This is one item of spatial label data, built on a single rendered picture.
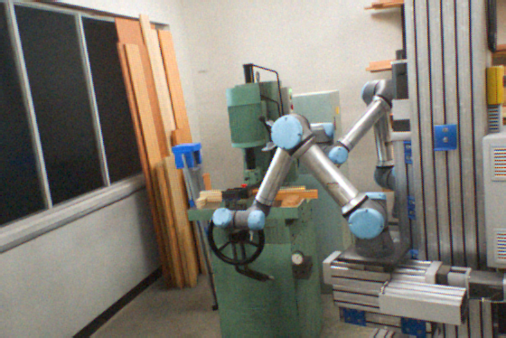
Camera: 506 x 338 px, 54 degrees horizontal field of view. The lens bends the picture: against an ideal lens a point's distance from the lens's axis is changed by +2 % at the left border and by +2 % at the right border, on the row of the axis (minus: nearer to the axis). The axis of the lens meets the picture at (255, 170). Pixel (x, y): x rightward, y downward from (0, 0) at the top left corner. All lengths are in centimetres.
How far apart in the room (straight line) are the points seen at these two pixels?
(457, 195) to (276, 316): 115
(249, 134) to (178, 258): 172
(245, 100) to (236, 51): 250
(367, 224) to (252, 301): 107
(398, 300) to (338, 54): 323
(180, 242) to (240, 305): 136
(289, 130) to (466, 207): 72
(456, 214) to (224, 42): 346
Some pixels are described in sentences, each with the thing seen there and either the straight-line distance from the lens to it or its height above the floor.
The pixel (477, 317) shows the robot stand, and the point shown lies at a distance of 213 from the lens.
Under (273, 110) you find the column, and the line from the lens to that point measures 269.
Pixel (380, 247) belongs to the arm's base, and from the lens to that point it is 192.
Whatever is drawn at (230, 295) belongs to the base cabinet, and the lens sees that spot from 266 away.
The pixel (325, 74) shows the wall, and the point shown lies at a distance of 473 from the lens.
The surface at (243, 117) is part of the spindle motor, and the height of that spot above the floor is 135.
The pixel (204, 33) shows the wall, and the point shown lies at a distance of 507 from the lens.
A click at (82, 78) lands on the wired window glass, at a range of 367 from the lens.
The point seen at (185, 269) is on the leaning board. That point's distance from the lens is 397.
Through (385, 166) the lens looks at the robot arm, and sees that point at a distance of 244.
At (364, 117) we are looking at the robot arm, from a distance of 222.
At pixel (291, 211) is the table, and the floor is 87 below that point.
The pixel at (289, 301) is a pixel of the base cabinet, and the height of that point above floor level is 41.
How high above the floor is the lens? 149
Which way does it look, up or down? 10 degrees down
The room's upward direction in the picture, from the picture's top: 6 degrees counter-clockwise
